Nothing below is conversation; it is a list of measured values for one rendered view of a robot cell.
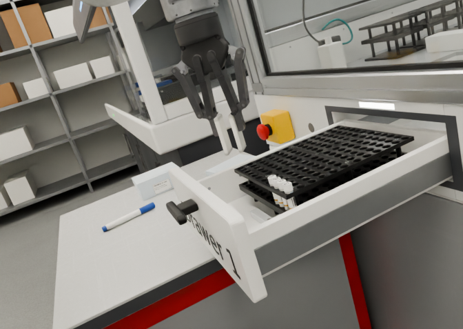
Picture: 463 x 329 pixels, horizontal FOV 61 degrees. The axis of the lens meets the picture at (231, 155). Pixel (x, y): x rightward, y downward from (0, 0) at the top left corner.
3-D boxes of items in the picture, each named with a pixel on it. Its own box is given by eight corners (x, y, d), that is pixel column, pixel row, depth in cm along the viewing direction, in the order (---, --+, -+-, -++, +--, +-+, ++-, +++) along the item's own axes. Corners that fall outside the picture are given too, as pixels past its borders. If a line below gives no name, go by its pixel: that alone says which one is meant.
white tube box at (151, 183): (142, 201, 108) (136, 184, 107) (137, 193, 116) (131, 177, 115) (184, 183, 112) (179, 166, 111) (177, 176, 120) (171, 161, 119)
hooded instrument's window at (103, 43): (151, 125, 134) (101, -14, 121) (105, 103, 296) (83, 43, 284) (404, 34, 168) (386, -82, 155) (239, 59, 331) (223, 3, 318)
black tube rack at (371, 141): (297, 238, 53) (285, 195, 51) (244, 202, 69) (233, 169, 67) (419, 176, 59) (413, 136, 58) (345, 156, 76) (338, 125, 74)
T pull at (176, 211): (180, 227, 52) (177, 218, 51) (167, 210, 58) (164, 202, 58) (205, 216, 53) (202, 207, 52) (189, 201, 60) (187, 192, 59)
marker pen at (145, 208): (104, 233, 94) (102, 227, 94) (103, 231, 96) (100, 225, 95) (156, 207, 101) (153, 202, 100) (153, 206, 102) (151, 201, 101)
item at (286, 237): (260, 281, 47) (245, 236, 45) (196, 215, 70) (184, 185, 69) (491, 158, 59) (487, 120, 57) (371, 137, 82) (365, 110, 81)
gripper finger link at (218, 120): (217, 118, 68) (213, 118, 68) (229, 155, 70) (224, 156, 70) (221, 113, 71) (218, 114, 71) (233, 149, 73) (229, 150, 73)
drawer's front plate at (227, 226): (255, 305, 45) (229, 222, 42) (187, 224, 72) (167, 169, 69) (269, 298, 46) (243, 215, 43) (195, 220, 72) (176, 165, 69)
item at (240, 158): (223, 179, 106) (221, 174, 105) (207, 176, 113) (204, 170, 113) (258, 161, 112) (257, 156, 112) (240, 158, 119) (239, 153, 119)
